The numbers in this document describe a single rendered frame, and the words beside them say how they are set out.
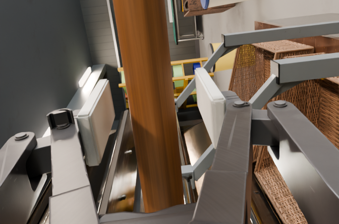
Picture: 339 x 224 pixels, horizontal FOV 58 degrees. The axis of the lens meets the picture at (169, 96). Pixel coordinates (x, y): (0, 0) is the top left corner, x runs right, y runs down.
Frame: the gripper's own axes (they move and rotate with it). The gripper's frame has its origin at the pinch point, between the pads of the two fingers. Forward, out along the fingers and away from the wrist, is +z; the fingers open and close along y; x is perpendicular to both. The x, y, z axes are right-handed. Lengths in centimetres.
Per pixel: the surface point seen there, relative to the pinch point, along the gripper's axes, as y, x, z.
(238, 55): 44, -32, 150
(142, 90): -0.5, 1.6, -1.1
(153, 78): 0.2, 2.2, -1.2
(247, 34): 32, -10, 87
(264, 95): 20.9, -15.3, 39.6
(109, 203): -21, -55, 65
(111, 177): -22, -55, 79
